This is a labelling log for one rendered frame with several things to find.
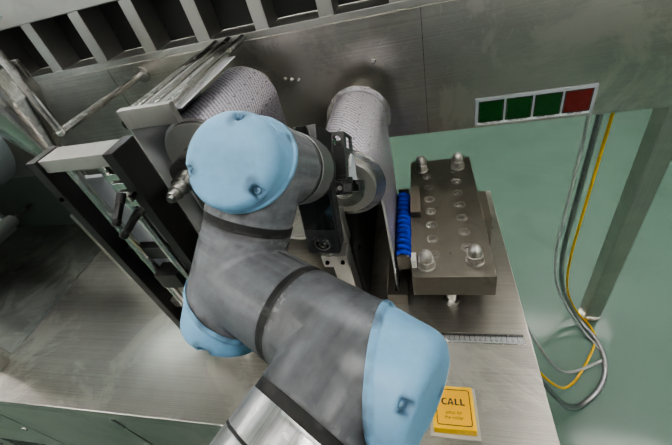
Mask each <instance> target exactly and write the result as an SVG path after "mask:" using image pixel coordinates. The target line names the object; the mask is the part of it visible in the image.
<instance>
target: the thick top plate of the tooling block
mask: <svg viewBox="0 0 672 445"><path fill-rule="evenodd" d="M463 159H464V164H465V168H464V169H463V170H460V171H459V170H458V171H455V170H452V169H451V164H452V161H451V159H442V160H431V161H426V162H427V167H428V171H427V172H426V173H423V174H419V173H416V172H415V163H416V162H410V177H411V187H414V186H420V198H421V217H412V218H411V250H412V253H415V252H416V255H417V262H418V256H419V253H420V251H421V250H423V249H428V250H429V251H431V253H432V255H433V257H434V261H435V263H436V267H435V269H434V270H433V271H432V272H429V273H425V272H422V271H420V270H419V269H418V266H417V268H412V282H413V289H414V295H496V286H497V273H496V268H495V264H494V260H493V256H492V251H491V247H490V243H489V238H488V234H487V230H486V226H485V221H484V217H483V213H482V209H481V204H480V200H479V196H478V191H477V187H476V183H475V179H474V174H473V170H472V166H471V162H470V157H464V158H463ZM472 244H478V245H480V246H481V247H482V250H483V255H484V259H485V263H484V265H483V266H482V267H479V268H473V267H470V266H469V265H467V263H466V261H465V258H466V256H467V251H468V249H469V247H470V245H472Z"/></svg>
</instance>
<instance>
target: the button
mask: <svg viewBox="0 0 672 445"><path fill-rule="evenodd" d="M433 424H434V431H435V432H438V433H448V434H458V435H468V436H477V424H476V416H475V409H474V401H473V393H472V389H471V388H468V387H453V386H445V388H444V391H443V394H442V397H441V400H440V403H439V405H438V408H437V410H436V413H435V415H434V417H433Z"/></svg>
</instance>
